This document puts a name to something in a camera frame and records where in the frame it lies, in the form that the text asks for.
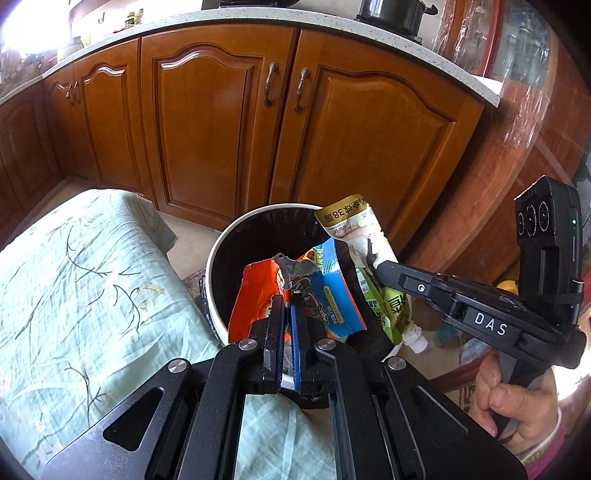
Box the white container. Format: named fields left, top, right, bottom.
left=58, top=37, right=86, bottom=61

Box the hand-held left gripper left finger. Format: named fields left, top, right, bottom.
left=41, top=293, right=287, bottom=480

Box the wooden cabinet door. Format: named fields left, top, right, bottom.
left=270, top=30, right=485, bottom=259
left=0, top=83, right=61, bottom=232
left=74, top=39, right=153, bottom=204
left=140, top=25, right=300, bottom=232
left=41, top=65, right=100, bottom=185

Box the green spouted drink pouch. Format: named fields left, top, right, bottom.
left=314, top=194, right=430, bottom=354

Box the white round trash bin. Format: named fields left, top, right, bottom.
left=198, top=203, right=402, bottom=393

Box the white speckled countertop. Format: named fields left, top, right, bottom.
left=0, top=0, right=504, bottom=109

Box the plastic wrapped wooden furniture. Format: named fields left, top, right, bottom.
left=402, top=0, right=591, bottom=287

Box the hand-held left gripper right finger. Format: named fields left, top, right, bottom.
left=288, top=291, right=527, bottom=480

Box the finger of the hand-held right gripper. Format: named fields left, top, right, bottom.
left=375, top=260, right=462, bottom=324

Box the orange and blue snack packet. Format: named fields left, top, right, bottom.
left=228, top=237, right=369, bottom=344

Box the person's right hand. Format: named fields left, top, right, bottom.
left=473, top=353, right=561, bottom=462

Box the black cooking pot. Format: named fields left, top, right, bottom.
left=355, top=0, right=438, bottom=34

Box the person's right forearm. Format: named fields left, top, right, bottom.
left=519, top=411, right=591, bottom=480

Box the green floral tablecloth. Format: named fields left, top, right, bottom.
left=0, top=187, right=338, bottom=480

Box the black bin liner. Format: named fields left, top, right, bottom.
left=198, top=208, right=393, bottom=361

